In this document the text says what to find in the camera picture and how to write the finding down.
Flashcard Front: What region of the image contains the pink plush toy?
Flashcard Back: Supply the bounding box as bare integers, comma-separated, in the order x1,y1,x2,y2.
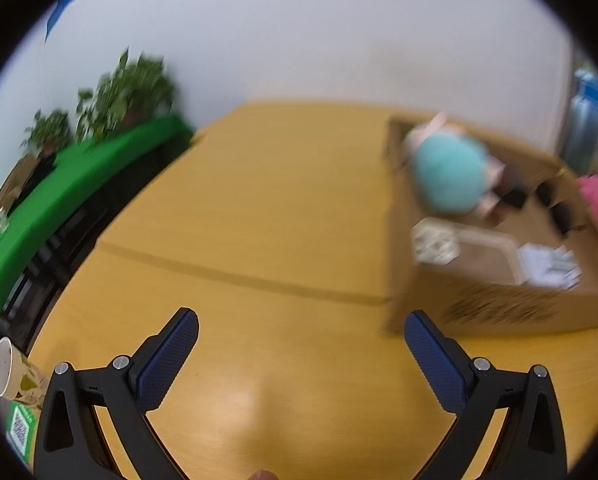
576,174,598,238

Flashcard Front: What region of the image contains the small potted plant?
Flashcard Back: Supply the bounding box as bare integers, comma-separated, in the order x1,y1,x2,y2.
21,109,74,153

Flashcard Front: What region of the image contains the brown cardboard item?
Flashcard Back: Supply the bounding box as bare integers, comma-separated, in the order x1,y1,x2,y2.
0,152,40,216

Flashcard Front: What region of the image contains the green printed card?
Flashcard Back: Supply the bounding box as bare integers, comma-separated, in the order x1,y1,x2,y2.
6,401,42,453

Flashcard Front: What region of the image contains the large potted plant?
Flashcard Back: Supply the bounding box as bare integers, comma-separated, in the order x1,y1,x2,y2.
76,47,174,143

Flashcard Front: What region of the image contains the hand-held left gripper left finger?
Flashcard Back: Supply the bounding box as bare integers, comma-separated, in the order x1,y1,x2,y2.
34,307,200,480

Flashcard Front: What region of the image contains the wooden desk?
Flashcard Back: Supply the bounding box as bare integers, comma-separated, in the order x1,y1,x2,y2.
26,102,598,480

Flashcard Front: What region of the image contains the paper cup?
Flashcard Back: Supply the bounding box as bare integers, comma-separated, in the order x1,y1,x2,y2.
0,337,50,406

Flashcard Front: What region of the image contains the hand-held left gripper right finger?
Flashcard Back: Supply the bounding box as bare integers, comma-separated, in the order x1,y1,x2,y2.
404,310,568,480

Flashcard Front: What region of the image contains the cream phone case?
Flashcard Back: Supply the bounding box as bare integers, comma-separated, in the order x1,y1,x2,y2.
411,217,527,286

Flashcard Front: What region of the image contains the glass door with blue band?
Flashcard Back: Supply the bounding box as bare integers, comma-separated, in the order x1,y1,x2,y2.
561,55,598,176

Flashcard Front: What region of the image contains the grey plastic stand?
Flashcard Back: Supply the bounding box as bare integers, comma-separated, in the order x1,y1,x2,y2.
518,242,582,291

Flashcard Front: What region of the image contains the blue wall banner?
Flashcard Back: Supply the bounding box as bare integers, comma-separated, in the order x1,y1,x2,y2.
44,0,144,43

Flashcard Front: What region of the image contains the black box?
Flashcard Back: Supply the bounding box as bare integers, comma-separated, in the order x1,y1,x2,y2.
496,170,577,238

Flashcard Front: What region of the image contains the dark cabinet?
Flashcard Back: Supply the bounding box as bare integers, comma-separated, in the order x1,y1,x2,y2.
0,135,194,351

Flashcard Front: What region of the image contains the cardboard box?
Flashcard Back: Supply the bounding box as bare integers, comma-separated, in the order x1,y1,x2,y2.
381,112,598,336

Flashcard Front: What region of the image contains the pink and teal pig plush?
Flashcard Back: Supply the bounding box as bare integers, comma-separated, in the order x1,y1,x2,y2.
404,112,504,216

